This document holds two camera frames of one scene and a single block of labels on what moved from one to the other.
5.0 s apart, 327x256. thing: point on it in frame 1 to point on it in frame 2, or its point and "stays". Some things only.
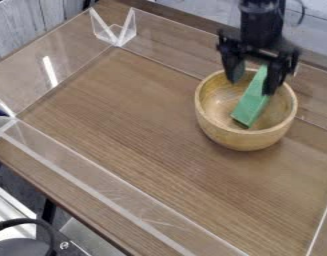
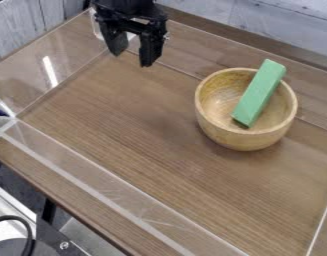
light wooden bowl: [217, 98] stays
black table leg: [48, 211] stays
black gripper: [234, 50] to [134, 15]
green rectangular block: [253, 101] stays
